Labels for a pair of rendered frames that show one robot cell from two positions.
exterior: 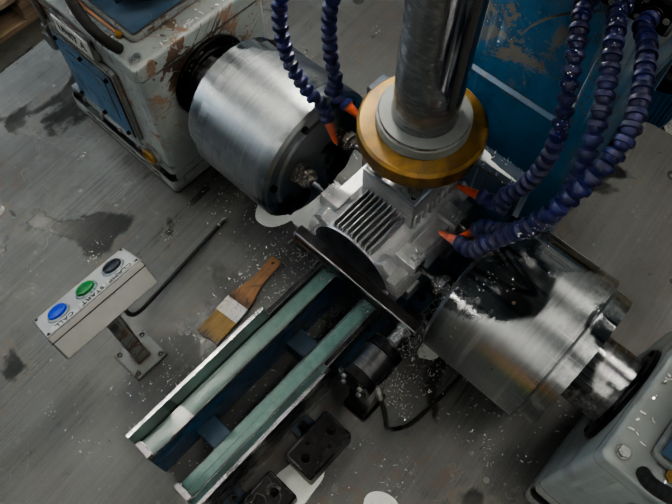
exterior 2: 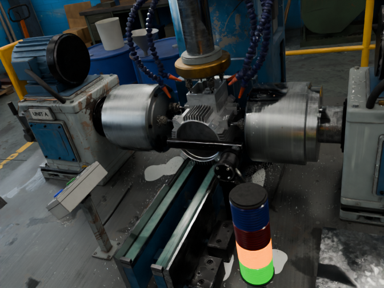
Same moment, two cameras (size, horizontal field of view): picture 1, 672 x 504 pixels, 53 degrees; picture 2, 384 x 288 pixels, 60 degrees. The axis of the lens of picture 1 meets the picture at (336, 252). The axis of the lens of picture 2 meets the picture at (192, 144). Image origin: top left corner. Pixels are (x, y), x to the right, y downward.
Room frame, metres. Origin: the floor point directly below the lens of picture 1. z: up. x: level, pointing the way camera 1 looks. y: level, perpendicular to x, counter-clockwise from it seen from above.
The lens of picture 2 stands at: (-0.44, 0.21, 1.56)
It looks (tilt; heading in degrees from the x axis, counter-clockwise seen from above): 31 degrees down; 347
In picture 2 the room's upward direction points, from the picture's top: 12 degrees counter-clockwise
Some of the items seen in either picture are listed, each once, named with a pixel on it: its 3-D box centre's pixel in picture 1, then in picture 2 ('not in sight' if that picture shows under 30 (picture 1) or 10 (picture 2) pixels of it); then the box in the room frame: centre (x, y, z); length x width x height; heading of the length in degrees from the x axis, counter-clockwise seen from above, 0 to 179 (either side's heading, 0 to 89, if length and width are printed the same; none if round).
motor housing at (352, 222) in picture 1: (390, 222); (208, 126); (0.54, -0.09, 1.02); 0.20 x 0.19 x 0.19; 138
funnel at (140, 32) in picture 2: not in sight; (146, 46); (2.20, -0.22, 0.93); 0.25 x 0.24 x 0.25; 143
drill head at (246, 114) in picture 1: (258, 111); (132, 117); (0.75, 0.14, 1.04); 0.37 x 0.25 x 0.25; 48
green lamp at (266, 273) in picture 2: not in sight; (256, 263); (-0.06, 0.05, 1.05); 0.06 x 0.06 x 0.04
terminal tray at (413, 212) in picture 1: (412, 176); (208, 96); (0.57, -0.12, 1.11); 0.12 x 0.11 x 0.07; 138
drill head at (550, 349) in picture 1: (538, 329); (293, 123); (0.35, -0.30, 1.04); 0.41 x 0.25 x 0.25; 48
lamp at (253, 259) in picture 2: not in sight; (254, 246); (-0.06, 0.05, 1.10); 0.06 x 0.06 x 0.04
